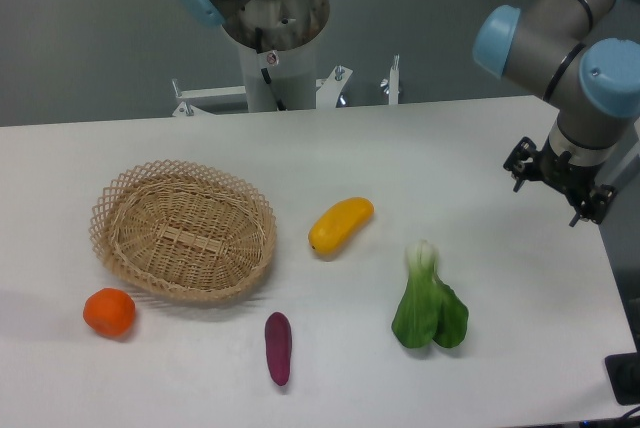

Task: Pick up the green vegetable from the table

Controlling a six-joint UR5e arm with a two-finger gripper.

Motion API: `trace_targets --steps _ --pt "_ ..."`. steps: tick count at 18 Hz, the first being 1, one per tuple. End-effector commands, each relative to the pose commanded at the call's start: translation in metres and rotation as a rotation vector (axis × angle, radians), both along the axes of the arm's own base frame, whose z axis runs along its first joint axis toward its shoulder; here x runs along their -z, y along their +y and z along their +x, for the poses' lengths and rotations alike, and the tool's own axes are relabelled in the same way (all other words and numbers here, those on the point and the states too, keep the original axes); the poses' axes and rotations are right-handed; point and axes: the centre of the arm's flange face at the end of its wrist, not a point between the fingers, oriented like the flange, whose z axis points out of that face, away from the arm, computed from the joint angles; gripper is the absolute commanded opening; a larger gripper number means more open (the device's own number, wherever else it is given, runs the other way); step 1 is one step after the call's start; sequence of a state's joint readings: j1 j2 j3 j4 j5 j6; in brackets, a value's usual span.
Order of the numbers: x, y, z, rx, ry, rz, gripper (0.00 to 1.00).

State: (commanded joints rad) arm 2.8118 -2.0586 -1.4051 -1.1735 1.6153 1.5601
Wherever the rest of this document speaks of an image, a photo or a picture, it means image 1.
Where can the yellow mango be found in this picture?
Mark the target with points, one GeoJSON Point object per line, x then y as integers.
{"type": "Point", "coordinates": [332, 230]}

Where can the purple sweet potato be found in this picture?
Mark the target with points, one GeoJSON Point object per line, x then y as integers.
{"type": "Point", "coordinates": [278, 347]}

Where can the robot base pedestal column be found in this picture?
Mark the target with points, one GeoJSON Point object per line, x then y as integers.
{"type": "Point", "coordinates": [276, 42]}

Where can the orange fruit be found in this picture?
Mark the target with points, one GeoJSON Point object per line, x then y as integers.
{"type": "Point", "coordinates": [110, 312]}

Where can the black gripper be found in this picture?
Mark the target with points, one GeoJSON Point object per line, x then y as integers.
{"type": "Point", "coordinates": [563, 174]}

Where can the black device at table edge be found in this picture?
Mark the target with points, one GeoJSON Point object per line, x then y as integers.
{"type": "Point", "coordinates": [623, 373]}

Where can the white metal mounting frame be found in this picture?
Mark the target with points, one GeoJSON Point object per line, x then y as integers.
{"type": "Point", "coordinates": [329, 93]}

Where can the green bok choy vegetable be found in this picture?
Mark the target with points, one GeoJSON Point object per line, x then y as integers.
{"type": "Point", "coordinates": [429, 310]}

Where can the woven wicker basket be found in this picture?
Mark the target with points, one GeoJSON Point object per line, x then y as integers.
{"type": "Point", "coordinates": [184, 231]}

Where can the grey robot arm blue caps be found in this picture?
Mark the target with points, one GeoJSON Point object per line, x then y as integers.
{"type": "Point", "coordinates": [595, 89]}

